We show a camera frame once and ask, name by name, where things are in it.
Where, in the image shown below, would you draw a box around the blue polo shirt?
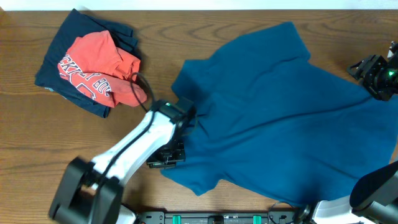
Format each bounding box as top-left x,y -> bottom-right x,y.
162,22 -> 397,205

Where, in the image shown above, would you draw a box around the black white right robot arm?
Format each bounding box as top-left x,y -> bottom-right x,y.
294,51 -> 397,224

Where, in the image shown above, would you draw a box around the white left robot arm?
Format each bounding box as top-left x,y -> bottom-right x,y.
49,98 -> 196,224

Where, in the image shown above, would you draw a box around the folded red printed shirt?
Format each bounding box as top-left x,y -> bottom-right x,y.
58,30 -> 147,108

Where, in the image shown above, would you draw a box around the folded navy shirt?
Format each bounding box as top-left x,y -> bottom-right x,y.
34,9 -> 141,118

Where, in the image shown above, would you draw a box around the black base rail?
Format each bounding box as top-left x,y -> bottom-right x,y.
134,210 -> 305,224

